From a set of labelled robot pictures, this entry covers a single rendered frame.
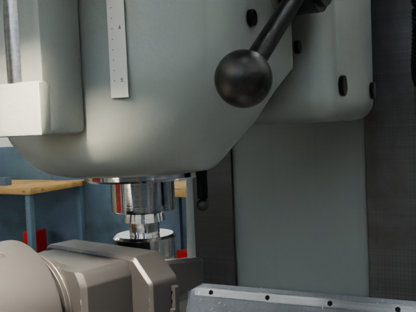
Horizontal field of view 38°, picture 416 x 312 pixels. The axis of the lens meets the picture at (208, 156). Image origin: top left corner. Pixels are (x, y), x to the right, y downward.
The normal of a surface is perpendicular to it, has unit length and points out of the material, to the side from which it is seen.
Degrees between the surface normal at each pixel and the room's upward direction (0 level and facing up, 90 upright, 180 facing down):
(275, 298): 63
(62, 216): 90
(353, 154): 90
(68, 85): 90
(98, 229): 90
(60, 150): 111
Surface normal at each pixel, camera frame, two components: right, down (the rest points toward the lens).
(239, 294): -0.41, -0.40
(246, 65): 0.04, -0.33
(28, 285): 0.62, -0.55
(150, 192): 0.29, 0.04
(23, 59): -0.44, 0.07
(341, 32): 0.90, -0.01
